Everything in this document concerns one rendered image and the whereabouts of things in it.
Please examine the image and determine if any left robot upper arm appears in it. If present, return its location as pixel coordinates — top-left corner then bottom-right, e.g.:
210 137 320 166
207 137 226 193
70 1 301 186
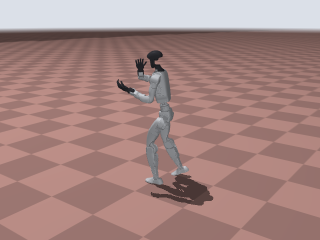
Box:
147 74 161 104

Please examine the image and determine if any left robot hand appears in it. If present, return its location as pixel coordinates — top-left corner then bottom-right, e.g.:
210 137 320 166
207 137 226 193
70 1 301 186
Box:
117 79 135 94

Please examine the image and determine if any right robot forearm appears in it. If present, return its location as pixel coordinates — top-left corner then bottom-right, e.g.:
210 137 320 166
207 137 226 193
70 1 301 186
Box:
137 72 151 82

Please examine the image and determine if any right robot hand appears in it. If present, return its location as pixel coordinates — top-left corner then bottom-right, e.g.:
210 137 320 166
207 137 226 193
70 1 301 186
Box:
135 58 147 75

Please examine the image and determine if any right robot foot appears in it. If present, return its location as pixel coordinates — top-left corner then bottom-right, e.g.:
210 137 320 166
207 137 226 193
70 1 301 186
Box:
171 166 189 176

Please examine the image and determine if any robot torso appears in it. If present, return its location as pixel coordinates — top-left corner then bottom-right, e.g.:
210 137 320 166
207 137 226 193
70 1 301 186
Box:
152 69 173 122

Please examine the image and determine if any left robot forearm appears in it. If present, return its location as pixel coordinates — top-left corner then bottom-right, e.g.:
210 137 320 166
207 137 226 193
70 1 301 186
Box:
129 88 150 103

